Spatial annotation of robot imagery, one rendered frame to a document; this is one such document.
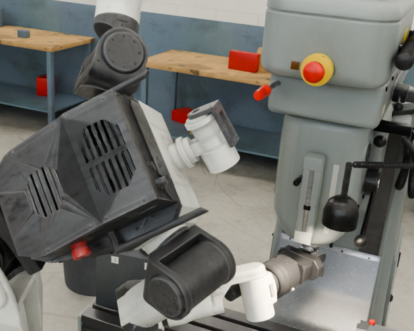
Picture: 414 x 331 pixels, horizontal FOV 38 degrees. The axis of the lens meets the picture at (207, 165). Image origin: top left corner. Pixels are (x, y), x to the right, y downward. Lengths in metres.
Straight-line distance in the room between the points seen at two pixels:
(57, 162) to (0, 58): 6.41
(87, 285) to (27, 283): 2.22
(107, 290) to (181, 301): 0.79
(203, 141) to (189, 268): 0.24
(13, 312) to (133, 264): 0.54
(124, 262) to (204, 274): 0.69
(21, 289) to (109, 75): 0.49
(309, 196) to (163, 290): 0.45
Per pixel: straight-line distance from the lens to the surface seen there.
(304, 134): 1.35
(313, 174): 1.33
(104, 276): 1.79
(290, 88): 1.30
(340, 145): 1.34
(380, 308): 2.06
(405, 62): 1.18
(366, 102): 1.27
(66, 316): 3.44
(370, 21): 1.16
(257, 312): 1.37
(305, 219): 1.38
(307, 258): 1.50
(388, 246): 1.95
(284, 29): 1.18
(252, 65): 5.30
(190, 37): 6.10
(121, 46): 1.14
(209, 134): 1.12
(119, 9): 1.22
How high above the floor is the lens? 1.99
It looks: 21 degrees down
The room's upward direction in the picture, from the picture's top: 4 degrees clockwise
